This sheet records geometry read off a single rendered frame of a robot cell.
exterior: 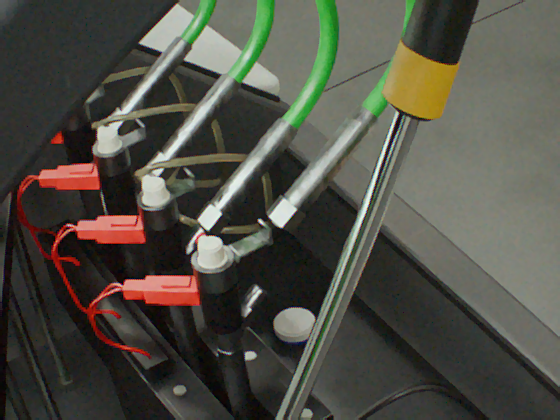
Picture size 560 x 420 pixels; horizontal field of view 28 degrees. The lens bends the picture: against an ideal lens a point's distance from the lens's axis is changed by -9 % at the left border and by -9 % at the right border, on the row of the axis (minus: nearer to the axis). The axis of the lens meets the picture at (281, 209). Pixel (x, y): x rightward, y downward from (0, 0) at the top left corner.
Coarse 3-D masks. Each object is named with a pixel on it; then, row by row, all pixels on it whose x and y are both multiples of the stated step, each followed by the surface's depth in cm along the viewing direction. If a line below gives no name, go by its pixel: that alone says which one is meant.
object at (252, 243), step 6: (258, 234) 82; (240, 240) 81; (246, 240) 81; (252, 240) 81; (258, 240) 81; (264, 240) 81; (228, 246) 81; (234, 246) 81; (240, 246) 81; (246, 246) 81; (252, 246) 81; (258, 246) 81; (264, 246) 81; (234, 252) 80; (240, 252) 80; (246, 252) 80; (252, 252) 80; (234, 258) 80; (240, 258) 80
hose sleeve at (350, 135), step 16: (352, 112) 81; (368, 112) 80; (352, 128) 80; (368, 128) 80; (336, 144) 80; (352, 144) 80; (320, 160) 80; (336, 160) 80; (304, 176) 80; (320, 176) 80; (288, 192) 81; (304, 192) 80; (320, 192) 81; (304, 208) 81
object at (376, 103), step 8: (408, 0) 77; (408, 8) 78; (408, 16) 78; (384, 80) 80; (376, 88) 80; (368, 96) 81; (376, 96) 80; (368, 104) 80; (376, 104) 80; (384, 104) 80; (376, 112) 80
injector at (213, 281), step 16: (192, 256) 80; (208, 272) 79; (224, 272) 79; (208, 288) 80; (224, 288) 80; (256, 288) 83; (208, 304) 81; (224, 304) 81; (240, 304) 82; (256, 304) 83; (208, 320) 82; (224, 320) 81; (240, 320) 82; (224, 336) 83; (240, 336) 83; (224, 352) 84; (240, 352) 85; (224, 368) 86; (240, 368) 86; (240, 384) 87; (240, 400) 88; (240, 416) 89
